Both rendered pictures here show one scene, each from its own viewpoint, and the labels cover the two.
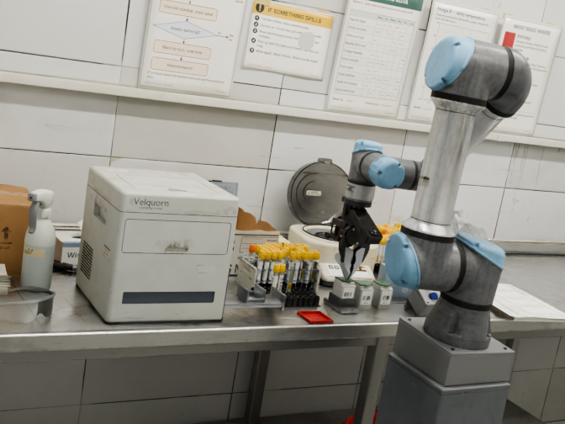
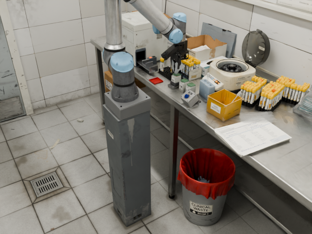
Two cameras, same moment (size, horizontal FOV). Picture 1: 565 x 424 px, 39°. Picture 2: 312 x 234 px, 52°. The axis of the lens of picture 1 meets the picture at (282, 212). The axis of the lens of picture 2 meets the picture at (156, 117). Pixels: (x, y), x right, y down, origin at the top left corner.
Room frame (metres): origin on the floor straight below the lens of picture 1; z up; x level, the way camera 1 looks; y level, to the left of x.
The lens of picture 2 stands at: (1.85, -1.98, 1.82)
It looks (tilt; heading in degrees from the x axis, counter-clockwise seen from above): 33 degrees down; 88
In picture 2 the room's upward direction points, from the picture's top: straight up
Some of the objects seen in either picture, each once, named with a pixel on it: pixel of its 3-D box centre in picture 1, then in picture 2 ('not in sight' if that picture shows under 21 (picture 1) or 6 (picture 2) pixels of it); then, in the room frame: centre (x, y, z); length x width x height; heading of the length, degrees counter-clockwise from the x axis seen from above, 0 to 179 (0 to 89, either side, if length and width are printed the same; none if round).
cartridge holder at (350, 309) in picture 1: (341, 301); (176, 83); (2.05, -0.19, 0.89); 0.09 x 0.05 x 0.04; 31
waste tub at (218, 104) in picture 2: not in sight; (224, 104); (2.28, -0.52, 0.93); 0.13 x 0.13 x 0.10; 35
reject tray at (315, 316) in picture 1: (314, 317); (156, 81); (1.93, -0.12, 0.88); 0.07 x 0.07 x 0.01; 30
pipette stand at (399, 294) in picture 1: (396, 282); (206, 90); (2.21, -0.35, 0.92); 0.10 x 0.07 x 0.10; 112
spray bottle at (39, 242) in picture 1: (38, 240); not in sight; (1.80, 0.55, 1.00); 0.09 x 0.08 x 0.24; 30
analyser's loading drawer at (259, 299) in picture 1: (242, 296); (146, 63); (1.86, 0.06, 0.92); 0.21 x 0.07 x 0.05; 120
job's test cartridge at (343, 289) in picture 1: (343, 291); (176, 79); (2.05, -0.19, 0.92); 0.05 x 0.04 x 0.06; 31
